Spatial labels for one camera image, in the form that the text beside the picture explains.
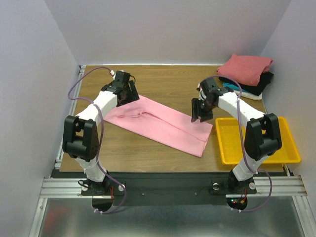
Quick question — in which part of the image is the aluminium front frame rail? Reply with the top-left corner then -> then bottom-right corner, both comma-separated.
39,176 -> 307,198

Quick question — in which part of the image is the yellow plastic tray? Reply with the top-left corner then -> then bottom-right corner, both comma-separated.
215,117 -> 301,165

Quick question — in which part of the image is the folded black t-shirt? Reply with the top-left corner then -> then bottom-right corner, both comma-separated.
218,71 -> 275,97

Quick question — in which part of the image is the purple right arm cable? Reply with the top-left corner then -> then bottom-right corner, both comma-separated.
197,76 -> 274,213

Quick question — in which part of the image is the folded teal t-shirt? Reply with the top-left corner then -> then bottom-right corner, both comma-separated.
223,82 -> 240,93

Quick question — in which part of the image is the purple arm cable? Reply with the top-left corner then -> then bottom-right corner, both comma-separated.
197,76 -> 274,213
68,66 -> 128,215

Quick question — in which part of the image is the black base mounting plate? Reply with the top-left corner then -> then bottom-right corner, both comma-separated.
51,172 -> 256,211

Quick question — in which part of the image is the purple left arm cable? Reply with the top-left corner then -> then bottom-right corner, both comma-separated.
68,66 -> 128,215

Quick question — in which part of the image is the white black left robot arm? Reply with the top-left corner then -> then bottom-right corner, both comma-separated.
62,70 -> 139,195

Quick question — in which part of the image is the folded salmon red t-shirt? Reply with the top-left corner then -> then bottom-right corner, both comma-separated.
217,54 -> 273,86

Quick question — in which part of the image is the light pink t-shirt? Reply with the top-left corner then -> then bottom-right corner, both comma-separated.
104,95 -> 213,158

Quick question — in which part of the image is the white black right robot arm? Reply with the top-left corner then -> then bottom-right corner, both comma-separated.
191,76 -> 282,193

